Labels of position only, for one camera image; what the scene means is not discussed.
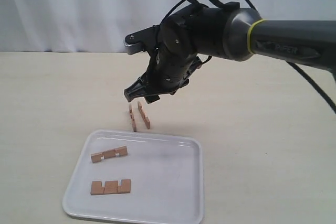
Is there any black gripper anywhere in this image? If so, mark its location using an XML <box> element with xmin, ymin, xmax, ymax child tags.
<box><xmin>123</xmin><ymin>48</ymin><xmax>202</xmax><ymax>104</ymax></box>

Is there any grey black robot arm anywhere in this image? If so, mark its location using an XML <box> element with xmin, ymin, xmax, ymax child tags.
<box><xmin>124</xmin><ymin>2</ymin><xmax>335</xmax><ymax>103</ymax></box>

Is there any white plastic tray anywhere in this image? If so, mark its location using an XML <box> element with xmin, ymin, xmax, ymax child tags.
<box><xmin>62</xmin><ymin>130</ymin><xmax>204</xmax><ymax>223</ymax></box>

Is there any white backdrop curtain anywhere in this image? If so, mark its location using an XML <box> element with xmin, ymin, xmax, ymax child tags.
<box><xmin>1</xmin><ymin>0</ymin><xmax>335</xmax><ymax>52</ymax></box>

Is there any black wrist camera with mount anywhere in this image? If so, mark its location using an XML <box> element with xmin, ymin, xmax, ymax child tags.
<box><xmin>124</xmin><ymin>25</ymin><xmax>160</xmax><ymax>55</ymax></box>

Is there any black cable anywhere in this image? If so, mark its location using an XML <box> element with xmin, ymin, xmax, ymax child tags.
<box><xmin>154</xmin><ymin>0</ymin><xmax>336</xmax><ymax>114</ymax></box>

